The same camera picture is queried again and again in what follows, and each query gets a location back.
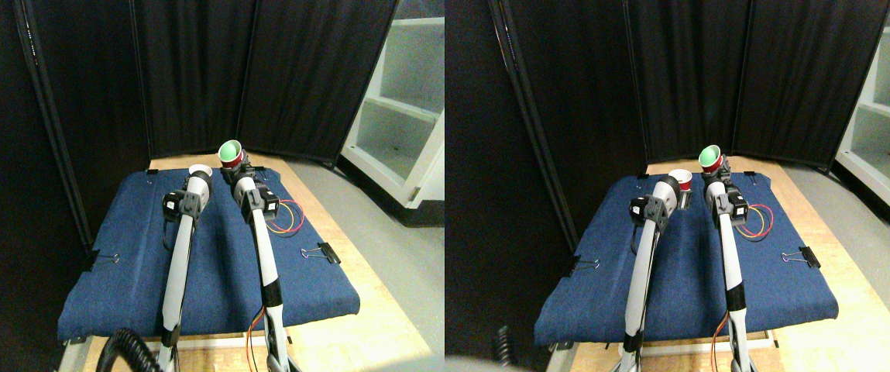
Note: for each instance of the red cup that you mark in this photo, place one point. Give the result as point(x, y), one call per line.
point(685, 182)
point(200, 169)
point(229, 151)
point(710, 156)

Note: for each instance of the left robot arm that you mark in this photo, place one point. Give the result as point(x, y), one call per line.
point(179, 263)
point(642, 271)

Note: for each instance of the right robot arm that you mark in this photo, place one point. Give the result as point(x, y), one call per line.
point(731, 256)
point(266, 248)

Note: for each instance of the dark blue cloth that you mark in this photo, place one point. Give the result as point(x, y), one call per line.
point(220, 263)
point(688, 267)

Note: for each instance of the black curtain stand pole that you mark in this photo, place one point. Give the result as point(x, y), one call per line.
point(534, 116)
point(57, 116)

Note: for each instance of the white table frame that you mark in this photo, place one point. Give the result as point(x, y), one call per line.
point(559, 360)
point(71, 358)

